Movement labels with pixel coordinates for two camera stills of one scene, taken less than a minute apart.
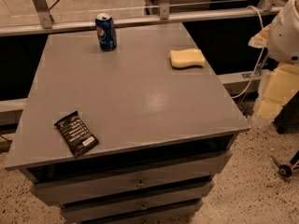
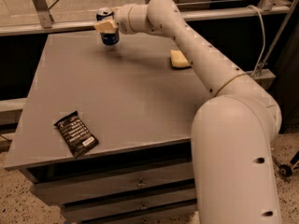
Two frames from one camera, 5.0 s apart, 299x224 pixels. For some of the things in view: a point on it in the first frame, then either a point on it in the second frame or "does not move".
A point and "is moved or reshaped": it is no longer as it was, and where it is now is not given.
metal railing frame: (164, 16) does not move
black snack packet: (79, 139) does not move
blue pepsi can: (106, 31) is moved or reshaped
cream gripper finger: (261, 39) to (128, 18)
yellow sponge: (184, 59) does not move
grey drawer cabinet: (163, 133) does not move
